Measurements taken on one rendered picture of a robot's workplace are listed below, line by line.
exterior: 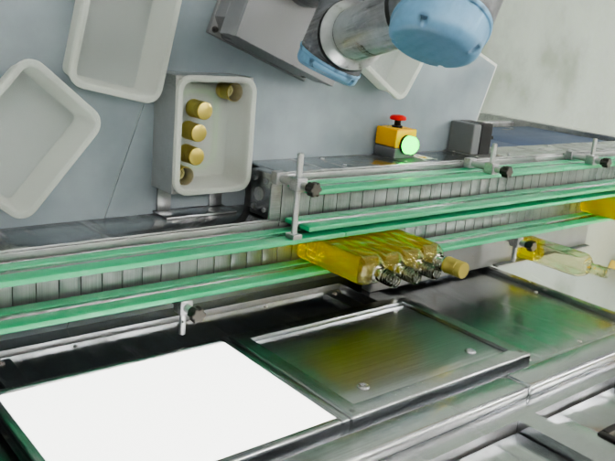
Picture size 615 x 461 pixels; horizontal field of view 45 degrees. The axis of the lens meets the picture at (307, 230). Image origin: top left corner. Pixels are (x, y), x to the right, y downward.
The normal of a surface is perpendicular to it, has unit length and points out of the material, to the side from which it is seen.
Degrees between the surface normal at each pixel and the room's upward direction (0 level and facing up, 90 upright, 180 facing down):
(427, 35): 84
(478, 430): 90
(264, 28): 1
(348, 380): 90
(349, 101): 0
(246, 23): 1
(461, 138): 90
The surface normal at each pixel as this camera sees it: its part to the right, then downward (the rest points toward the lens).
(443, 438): 0.09, -0.96
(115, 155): 0.63, 0.26
